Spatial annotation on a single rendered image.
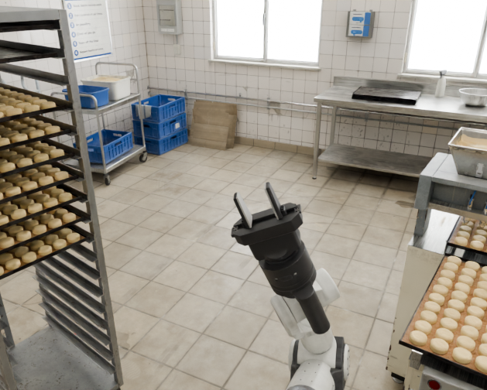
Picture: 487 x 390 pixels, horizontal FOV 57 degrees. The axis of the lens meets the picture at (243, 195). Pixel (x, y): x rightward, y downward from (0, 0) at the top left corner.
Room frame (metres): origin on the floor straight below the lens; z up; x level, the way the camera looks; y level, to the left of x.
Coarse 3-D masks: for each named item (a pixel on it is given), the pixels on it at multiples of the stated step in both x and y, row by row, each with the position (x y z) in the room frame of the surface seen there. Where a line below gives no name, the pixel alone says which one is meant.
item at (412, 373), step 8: (424, 360) 1.04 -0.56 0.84; (432, 360) 1.04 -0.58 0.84; (408, 368) 1.05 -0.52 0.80; (440, 368) 1.01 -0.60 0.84; (448, 368) 1.01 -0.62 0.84; (456, 368) 1.01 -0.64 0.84; (408, 376) 1.05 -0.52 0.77; (416, 376) 1.03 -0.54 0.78; (456, 376) 0.98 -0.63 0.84; (464, 376) 0.98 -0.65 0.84; (472, 376) 0.98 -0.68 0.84; (408, 384) 1.04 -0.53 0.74; (416, 384) 1.03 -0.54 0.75; (472, 384) 0.95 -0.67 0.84; (480, 384) 0.95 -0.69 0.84
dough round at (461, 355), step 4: (456, 348) 1.01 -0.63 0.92; (460, 348) 1.01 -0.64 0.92; (464, 348) 1.01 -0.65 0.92; (456, 352) 0.99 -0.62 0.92; (460, 352) 0.99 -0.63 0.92; (464, 352) 0.99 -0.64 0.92; (468, 352) 0.99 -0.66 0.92; (452, 356) 0.99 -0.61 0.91; (456, 356) 0.98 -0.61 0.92; (460, 356) 0.98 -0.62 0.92; (464, 356) 0.98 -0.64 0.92; (468, 356) 0.98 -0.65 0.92; (456, 360) 0.98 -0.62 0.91; (460, 360) 0.97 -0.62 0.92; (464, 360) 0.97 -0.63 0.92; (468, 360) 0.97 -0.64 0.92
